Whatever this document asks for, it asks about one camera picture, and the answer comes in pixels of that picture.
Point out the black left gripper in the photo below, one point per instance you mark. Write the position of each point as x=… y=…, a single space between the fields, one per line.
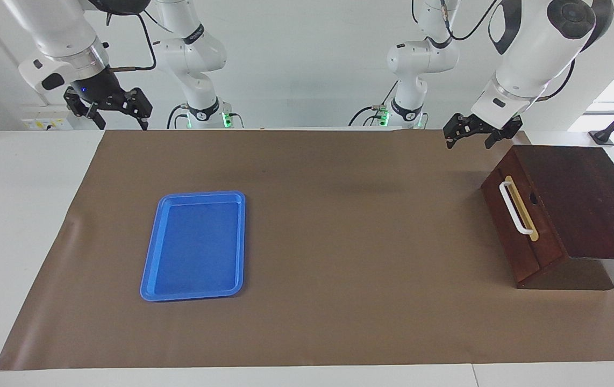
x=487 y=124

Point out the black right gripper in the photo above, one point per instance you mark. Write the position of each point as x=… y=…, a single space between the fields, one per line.
x=100 y=88

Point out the wooden drawer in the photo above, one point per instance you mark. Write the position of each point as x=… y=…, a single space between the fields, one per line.
x=546 y=236

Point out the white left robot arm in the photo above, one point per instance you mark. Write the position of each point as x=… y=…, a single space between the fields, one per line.
x=538 y=48

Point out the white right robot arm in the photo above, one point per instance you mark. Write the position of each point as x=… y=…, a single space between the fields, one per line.
x=59 y=32

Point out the dark wooden drawer cabinet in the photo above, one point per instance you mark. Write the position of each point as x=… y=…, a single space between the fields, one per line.
x=581 y=204

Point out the green lit plug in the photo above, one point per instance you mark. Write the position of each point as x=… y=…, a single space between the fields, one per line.
x=384 y=114
x=226 y=119

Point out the blue plastic tray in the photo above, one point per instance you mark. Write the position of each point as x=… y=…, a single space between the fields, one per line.
x=188 y=263

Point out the brown paper table mat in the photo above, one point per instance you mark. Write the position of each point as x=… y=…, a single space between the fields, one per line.
x=339 y=269

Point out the white wall socket box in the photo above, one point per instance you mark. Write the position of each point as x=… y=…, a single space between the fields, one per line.
x=46 y=122

